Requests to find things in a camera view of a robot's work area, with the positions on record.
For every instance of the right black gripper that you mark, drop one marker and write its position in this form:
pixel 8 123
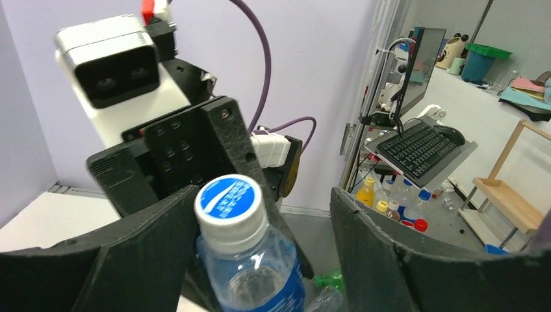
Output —
pixel 162 163

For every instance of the crushed clear bottle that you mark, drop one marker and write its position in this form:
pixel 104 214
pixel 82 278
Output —
pixel 330 299

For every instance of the panda mug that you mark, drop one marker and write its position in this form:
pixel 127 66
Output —
pixel 452 50

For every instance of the black computer monitor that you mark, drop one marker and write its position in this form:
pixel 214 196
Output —
pixel 423 57

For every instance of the yellow juice bottle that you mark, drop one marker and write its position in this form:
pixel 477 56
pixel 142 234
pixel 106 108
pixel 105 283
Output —
pixel 366 194
pixel 382 207

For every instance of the wooden shelf rack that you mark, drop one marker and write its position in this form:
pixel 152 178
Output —
pixel 490 190

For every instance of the aluminium frame rail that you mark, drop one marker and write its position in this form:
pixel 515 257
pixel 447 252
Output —
pixel 74 191

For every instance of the teal bin green lid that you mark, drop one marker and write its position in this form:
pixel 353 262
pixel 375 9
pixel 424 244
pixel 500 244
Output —
pixel 479 61

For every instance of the green plastic bottle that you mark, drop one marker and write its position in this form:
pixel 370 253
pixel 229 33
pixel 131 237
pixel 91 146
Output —
pixel 333 279

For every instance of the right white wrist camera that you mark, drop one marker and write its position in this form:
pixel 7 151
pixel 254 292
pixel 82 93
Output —
pixel 115 70

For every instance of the clear bottle blue label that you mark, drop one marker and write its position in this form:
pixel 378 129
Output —
pixel 250 264

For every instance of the black computer keyboard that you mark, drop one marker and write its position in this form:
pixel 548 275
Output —
pixel 419 152

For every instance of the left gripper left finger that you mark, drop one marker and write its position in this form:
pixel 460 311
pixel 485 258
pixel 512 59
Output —
pixel 94 267

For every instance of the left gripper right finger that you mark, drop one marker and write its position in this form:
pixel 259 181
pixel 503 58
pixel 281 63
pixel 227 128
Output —
pixel 390 267

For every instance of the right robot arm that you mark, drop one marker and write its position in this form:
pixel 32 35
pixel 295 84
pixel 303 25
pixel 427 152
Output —
pixel 275 159

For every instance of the amber tea bottle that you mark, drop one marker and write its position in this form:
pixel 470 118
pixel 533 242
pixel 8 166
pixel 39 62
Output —
pixel 392 211

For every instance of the black computer mouse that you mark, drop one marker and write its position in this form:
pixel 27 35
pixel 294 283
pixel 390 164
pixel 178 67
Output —
pixel 451 134

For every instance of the clear bottle blue cap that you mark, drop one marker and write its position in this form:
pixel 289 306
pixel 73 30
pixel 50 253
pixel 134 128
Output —
pixel 418 208
pixel 402 194

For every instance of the red cap water bottle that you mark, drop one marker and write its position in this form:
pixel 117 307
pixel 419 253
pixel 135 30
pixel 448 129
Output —
pixel 419 224

